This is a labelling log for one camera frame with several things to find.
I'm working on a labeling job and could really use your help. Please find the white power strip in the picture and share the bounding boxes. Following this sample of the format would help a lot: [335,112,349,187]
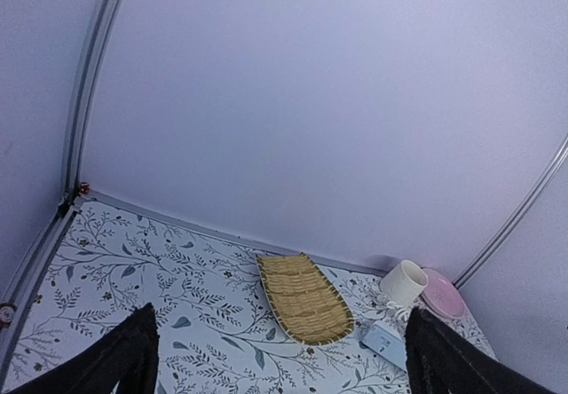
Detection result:
[361,320,406,371]

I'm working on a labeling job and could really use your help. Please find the floral tablecloth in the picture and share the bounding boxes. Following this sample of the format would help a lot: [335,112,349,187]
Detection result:
[6,201,498,394]

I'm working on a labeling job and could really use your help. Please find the left aluminium frame post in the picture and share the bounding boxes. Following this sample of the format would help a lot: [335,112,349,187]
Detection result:
[61,0,122,204]

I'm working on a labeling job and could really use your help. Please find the woven bamboo tray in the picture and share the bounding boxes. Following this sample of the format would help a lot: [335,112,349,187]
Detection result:
[256,253,354,346]

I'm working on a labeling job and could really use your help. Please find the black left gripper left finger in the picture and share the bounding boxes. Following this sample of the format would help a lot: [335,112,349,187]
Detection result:
[13,303,159,393]

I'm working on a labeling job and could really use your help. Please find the pink plate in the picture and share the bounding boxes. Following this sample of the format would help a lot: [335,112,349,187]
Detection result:
[421,268,465,319]

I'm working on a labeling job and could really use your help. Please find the cream ceramic mug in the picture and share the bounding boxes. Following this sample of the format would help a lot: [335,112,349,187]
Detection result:
[379,260,429,307]

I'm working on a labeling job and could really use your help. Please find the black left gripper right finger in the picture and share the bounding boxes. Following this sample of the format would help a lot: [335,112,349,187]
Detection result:
[405,307,549,394]

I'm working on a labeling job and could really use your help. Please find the right aluminium frame post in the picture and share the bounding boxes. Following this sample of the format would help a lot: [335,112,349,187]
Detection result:
[453,136,568,289]

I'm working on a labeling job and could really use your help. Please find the aluminium frame post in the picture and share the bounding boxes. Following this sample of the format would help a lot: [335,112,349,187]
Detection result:
[61,0,122,204]
[453,136,568,289]

